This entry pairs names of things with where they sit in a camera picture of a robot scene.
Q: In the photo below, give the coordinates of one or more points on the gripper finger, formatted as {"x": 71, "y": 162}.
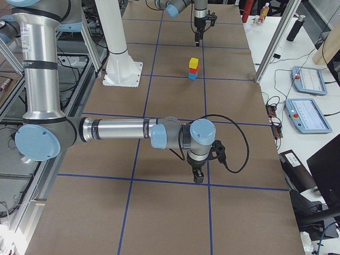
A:
{"x": 197, "y": 38}

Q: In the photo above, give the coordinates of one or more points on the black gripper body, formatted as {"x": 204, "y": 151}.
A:
{"x": 199, "y": 23}
{"x": 194, "y": 164}

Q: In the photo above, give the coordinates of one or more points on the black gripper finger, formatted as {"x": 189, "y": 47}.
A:
{"x": 198, "y": 176}

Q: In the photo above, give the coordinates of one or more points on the yellow block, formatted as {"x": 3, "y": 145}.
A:
{"x": 193, "y": 63}

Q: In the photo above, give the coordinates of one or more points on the red block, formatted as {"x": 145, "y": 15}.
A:
{"x": 194, "y": 71}

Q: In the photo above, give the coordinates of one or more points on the blue block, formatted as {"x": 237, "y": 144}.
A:
{"x": 192, "y": 76}

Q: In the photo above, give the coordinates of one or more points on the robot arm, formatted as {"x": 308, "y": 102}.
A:
{"x": 201, "y": 13}
{"x": 46, "y": 130}

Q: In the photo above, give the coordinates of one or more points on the red cylinder object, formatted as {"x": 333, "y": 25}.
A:
{"x": 247, "y": 10}

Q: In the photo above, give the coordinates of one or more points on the orange drink bottle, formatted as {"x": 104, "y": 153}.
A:
{"x": 263, "y": 13}

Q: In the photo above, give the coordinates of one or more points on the orange circuit board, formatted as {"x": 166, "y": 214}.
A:
{"x": 271, "y": 111}

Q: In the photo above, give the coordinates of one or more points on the black water bottle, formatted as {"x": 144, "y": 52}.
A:
{"x": 295, "y": 28}

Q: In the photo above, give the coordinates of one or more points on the near teach pendant tablet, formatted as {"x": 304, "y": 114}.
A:
{"x": 306, "y": 116}

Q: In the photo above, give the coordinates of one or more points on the teach pendant tablet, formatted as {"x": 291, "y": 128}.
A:
{"x": 306, "y": 116}
{"x": 308, "y": 80}

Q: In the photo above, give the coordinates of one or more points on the far teach pendant tablet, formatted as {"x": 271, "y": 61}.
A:
{"x": 308, "y": 80}

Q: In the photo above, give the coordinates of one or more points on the black monitor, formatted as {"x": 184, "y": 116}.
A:
{"x": 324, "y": 168}

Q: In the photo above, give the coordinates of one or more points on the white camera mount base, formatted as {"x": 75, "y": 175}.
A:
{"x": 121, "y": 69}

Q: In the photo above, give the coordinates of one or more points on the aluminium frame post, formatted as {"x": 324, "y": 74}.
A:
{"x": 276, "y": 38}

